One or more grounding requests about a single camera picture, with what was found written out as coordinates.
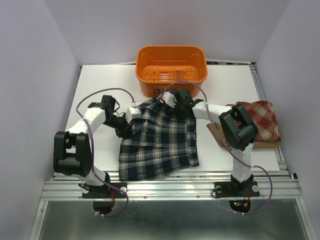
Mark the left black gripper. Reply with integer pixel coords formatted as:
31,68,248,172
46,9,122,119
103,113,134,140

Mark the navy plaid skirt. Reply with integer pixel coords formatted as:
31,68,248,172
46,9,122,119
118,97,200,182

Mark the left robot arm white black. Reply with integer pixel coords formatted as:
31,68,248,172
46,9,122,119
53,95,132,197

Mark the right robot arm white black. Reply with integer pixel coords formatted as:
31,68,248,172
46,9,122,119
162,88,260,199

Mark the orange plastic basket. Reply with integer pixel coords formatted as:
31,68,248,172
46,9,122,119
135,45,208,98

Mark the red plaid skirt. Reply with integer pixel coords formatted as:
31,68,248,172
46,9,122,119
235,100,281,143

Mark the tan folded skirt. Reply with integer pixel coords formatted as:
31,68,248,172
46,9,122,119
206,123,281,150

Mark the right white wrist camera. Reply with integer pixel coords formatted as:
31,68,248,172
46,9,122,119
159,91,177,109

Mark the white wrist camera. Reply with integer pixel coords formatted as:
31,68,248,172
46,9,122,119
125,107,142,124
159,91,177,109

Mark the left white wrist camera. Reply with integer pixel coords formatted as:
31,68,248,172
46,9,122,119
125,107,142,124

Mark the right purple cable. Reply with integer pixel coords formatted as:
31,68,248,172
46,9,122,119
162,81,274,216

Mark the purple cable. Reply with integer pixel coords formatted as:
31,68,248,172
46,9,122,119
75,86,137,218
162,81,274,216

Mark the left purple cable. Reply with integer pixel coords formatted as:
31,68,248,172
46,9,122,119
75,86,137,218

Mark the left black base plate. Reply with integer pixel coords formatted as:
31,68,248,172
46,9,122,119
78,182,127,199

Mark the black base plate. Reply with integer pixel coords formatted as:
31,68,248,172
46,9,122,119
78,182,127,199
211,181,260,199

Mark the aluminium rail frame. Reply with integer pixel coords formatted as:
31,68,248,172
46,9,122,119
29,62,311,240

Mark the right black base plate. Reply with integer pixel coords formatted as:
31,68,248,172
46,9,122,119
211,181,260,199

